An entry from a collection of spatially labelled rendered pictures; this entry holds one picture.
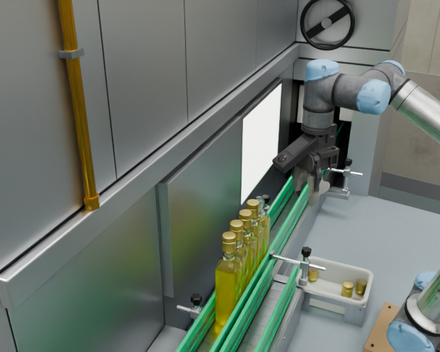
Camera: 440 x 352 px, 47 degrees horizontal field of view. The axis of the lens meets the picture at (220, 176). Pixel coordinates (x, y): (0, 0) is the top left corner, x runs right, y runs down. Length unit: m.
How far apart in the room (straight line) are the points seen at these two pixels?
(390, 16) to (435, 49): 1.64
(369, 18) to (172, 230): 1.21
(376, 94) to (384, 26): 0.97
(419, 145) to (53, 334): 3.24
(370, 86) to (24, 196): 0.73
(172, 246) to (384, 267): 0.90
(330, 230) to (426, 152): 1.94
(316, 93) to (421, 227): 1.13
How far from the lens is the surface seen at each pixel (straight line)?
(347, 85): 1.17
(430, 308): 1.33
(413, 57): 3.74
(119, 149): 1.03
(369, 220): 2.18
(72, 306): 1.03
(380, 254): 1.99
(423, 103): 1.26
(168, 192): 1.19
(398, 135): 3.90
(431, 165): 3.93
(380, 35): 2.10
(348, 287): 1.71
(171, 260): 1.30
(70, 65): 0.86
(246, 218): 1.36
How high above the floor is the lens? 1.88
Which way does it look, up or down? 28 degrees down
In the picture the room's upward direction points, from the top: straight up
